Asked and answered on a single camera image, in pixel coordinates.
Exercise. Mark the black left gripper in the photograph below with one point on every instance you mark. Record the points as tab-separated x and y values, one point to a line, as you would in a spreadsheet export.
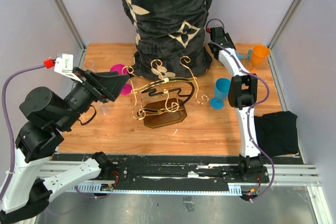
113	83

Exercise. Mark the magenta wine glass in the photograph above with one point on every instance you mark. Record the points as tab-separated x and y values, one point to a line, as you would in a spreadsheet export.
121	69

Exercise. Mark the blue wine glass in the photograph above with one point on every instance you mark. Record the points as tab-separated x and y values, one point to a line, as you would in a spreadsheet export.
221	90
244	56

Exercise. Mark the blue wine glass front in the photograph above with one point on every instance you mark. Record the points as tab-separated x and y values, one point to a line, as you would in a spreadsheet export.
244	56

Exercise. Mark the orange wine glass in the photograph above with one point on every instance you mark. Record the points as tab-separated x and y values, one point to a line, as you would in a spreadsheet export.
257	56

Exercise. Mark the clear wine glass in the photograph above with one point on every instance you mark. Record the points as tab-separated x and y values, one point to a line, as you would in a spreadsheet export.
105	109

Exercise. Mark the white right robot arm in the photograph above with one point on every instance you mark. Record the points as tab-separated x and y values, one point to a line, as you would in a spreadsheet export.
242	96

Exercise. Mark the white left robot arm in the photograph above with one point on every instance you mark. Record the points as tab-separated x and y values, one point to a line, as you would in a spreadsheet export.
24	194

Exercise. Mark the black floral plush blanket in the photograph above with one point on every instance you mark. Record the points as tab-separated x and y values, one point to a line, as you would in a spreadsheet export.
170	37

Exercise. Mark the black cloth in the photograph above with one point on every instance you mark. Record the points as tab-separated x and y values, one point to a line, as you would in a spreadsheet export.
277	133

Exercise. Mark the gold wire wine glass rack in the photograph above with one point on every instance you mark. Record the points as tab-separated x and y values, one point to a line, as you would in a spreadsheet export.
163	102

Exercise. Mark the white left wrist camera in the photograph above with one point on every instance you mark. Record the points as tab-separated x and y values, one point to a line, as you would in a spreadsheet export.
63	65

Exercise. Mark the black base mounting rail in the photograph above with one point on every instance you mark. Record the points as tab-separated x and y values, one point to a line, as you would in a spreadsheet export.
186	172

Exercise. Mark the aluminium frame post left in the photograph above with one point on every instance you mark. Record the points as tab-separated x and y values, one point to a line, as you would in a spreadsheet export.
70	24

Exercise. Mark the aluminium frame post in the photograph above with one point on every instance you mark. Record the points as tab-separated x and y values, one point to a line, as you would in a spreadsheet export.
70	24
284	22

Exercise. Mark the aluminium frame post right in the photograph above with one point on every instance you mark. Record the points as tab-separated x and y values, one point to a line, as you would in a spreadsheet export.
284	22

